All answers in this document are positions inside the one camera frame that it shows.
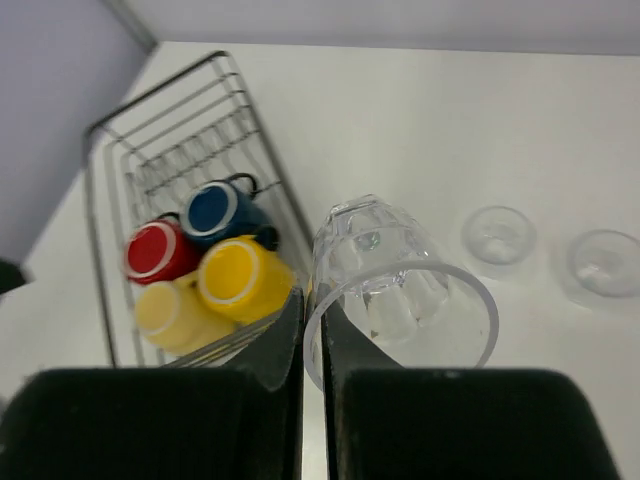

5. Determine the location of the red mug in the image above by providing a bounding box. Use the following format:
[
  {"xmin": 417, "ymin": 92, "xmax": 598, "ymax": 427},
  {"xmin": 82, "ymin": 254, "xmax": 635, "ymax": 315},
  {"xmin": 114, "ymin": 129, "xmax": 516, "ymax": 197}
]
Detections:
[{"xmin": 123, "ymin": 212, "xmax": 202, "ymax": 285}]

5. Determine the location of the wire dish rack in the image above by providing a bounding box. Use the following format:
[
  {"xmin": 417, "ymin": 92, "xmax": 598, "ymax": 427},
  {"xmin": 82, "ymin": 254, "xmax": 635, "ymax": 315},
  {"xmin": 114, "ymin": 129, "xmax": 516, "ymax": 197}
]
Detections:
[{"xmin": 83, "ymin": 50, "xmax": 312, "ymax": 367}]

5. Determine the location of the clear glass cup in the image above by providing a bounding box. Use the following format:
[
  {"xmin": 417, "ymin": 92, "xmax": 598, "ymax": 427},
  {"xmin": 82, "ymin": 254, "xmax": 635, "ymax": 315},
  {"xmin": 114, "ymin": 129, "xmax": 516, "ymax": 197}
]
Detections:
[
  {"xmin": 556, "ymin": 229, "xmax": 639, "ymax": 310},
  {"xmin": 459, "ymin": 205, "xmax": 538, "ymax": 280},
  {"xmin": 303, "ymin": 194, "xmax": 499, "ymax": 388}
]

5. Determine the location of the pale yellow mug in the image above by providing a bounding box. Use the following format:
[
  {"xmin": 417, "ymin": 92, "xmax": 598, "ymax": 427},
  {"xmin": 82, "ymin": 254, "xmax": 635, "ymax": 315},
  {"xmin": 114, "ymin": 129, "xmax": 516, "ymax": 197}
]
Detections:
[{"xmin": 134, "ymin": 272, "xmax": 236, "ymax": 357}]

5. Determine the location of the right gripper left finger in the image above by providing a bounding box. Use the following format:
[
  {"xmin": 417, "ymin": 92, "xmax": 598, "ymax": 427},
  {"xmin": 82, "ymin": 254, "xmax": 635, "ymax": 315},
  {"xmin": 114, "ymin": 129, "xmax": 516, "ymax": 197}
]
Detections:
[{"xmin": 1, "ymin": 289, "xmax": 304, "ymax": 479}]

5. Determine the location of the blue mug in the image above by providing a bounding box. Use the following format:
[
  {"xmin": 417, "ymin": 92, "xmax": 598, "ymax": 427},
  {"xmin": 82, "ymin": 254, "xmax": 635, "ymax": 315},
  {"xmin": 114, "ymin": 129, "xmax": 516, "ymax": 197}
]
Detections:
[{"xmin": 179, "ymin": 172, "xmax": 280, "ymax": 251}]

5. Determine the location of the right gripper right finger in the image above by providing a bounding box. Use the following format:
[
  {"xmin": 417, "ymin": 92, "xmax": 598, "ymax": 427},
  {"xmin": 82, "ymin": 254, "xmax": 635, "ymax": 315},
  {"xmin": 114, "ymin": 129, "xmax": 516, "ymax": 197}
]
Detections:
[{"xmin": 321, "ymin": 305, "xmax": 619, "ymax": 479}]

